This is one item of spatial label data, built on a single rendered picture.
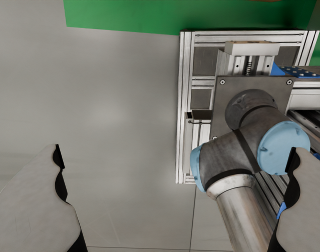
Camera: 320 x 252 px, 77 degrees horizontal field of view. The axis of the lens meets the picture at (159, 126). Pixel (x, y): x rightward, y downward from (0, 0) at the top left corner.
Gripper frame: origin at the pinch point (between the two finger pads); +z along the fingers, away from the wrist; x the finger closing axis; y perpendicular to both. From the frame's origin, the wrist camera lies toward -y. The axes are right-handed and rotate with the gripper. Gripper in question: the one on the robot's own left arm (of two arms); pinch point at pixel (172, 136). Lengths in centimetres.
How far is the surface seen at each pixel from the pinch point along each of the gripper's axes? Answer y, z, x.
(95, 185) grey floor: 153, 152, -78
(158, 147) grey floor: 102, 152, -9
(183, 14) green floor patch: -10, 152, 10
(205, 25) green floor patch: -3, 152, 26
